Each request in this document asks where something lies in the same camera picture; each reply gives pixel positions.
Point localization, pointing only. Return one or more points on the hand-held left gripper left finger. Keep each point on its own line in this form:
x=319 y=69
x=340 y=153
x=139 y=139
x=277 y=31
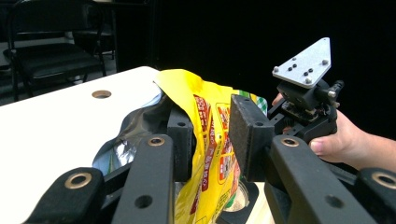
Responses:
x=182 y=146

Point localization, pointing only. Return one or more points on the black folding chair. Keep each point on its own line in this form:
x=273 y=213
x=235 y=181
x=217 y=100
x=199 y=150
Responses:
x=56 y=59

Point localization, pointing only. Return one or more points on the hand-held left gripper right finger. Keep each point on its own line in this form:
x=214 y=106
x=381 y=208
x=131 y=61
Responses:
x=249 y=140

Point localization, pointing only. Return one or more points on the yellow spout pouch green cap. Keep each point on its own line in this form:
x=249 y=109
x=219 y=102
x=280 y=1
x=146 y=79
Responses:
x=186 y=87

